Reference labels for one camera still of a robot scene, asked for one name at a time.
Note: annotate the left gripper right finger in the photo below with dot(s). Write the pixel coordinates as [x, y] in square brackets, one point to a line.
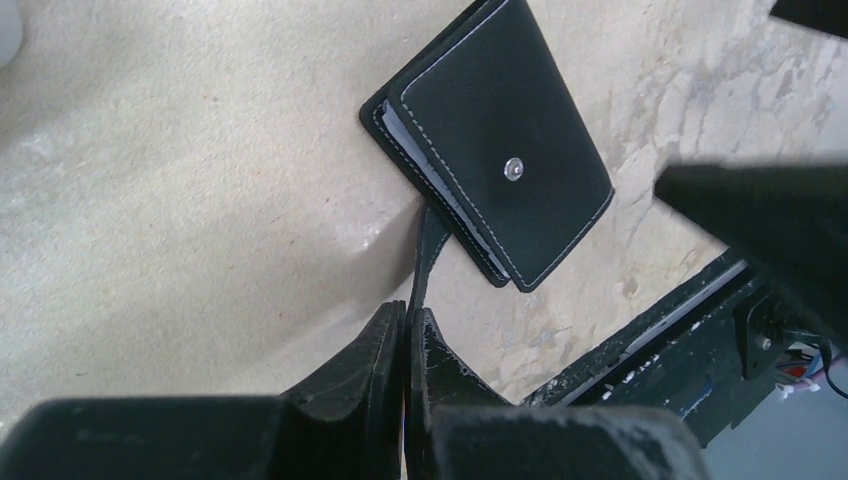
[457, 427]

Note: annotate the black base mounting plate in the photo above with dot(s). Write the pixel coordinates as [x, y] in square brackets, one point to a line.
[710, 352]

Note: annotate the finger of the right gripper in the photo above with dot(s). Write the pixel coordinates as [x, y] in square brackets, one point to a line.
[788, 222]

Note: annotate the black leather card holder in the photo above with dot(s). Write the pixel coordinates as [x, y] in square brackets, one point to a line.
[482, 124]

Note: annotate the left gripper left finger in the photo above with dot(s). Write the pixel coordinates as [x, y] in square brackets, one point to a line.
[340, 422]

